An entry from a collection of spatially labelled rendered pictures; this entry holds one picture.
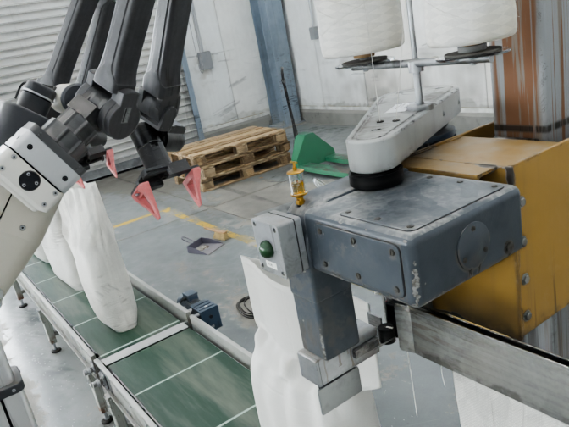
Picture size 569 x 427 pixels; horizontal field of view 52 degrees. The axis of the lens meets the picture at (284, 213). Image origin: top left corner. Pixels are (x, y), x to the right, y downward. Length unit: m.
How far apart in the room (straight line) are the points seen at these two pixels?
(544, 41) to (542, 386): 0.59
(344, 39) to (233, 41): 8.46
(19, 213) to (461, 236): 0.85
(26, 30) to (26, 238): 7.22
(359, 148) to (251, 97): 8.79
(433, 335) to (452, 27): 0.50
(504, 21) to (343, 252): 0.43
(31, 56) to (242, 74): 3.18
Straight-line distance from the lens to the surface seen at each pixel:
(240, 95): 9.59
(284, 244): 0.89
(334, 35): 1.15
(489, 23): 0.97
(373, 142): 0.93
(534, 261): 1.09
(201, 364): 2.46
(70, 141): 1.11
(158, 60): 1.20
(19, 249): 1.30
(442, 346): 1.03
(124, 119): 1.14
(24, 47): 8.39
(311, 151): 6.64
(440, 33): 0.99
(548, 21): 1.16
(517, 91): 1.19
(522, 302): 1.09
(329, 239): 0.86
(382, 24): 1.14
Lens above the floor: 1.61
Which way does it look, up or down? 18 degrees down
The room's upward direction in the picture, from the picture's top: 11 degrees counter-clockwise
